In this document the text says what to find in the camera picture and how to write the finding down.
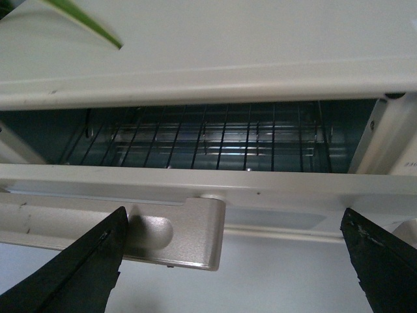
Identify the green plant leaf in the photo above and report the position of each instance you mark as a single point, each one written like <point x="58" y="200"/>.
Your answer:
<point x="74" y="12"/>

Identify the wire oven rack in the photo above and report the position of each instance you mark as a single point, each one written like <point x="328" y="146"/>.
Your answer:
<point x="274" y="136"/>

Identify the cream toaster oven body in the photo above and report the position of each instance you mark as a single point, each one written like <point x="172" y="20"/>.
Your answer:
<point x="356" y="59"/>

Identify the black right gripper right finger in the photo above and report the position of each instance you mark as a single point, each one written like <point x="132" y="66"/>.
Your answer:
<point x="385" y="265"/>

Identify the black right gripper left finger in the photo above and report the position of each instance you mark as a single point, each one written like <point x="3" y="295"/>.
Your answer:
<point x="78" y="279"/>

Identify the glass oven door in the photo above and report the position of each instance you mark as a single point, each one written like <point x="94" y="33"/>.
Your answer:
<point x="308" y="206"/>

